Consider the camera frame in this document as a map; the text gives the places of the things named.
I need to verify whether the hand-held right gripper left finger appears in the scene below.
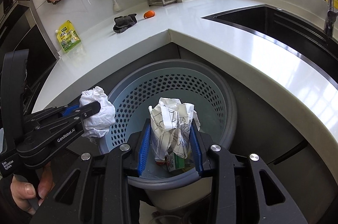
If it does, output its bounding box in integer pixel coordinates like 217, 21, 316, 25
29, 124, 152, 224

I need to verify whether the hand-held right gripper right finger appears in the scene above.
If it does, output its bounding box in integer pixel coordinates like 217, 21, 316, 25
190, 120, 309, 224

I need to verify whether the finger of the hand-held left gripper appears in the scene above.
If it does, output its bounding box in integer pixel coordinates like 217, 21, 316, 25
24, 104, 81, 135
17, 100, 102, 169

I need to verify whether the small drink carton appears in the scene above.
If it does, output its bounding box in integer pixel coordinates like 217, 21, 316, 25
166, 151, 193, 173

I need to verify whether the white tissue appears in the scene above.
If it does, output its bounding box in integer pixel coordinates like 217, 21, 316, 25
79, 86, 117, 144

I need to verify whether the printed paper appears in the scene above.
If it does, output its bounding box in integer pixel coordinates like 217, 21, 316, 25
148, 97, 201, 162

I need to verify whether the grey perforated trash bin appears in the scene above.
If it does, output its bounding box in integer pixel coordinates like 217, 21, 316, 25
99, 59, 238, 191

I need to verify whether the person's left hand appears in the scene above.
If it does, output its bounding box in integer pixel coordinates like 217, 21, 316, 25
11, 166, 56, 215

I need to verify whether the grey base cabinet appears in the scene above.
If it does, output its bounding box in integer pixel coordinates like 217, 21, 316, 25
34, 41, 338, 224

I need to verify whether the yellow green spout pouch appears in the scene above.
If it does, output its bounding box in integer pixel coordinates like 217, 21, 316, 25
55, 20, 82, 53

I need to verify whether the dark grey cloth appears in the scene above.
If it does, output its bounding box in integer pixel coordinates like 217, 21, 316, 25
113, 13, 138, 34

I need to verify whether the black kitchen sink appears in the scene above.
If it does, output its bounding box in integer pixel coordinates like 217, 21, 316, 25
202, 4, 338, 41

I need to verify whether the steel sink faucet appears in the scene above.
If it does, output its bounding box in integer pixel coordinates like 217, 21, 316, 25
315, 0, 337, 37

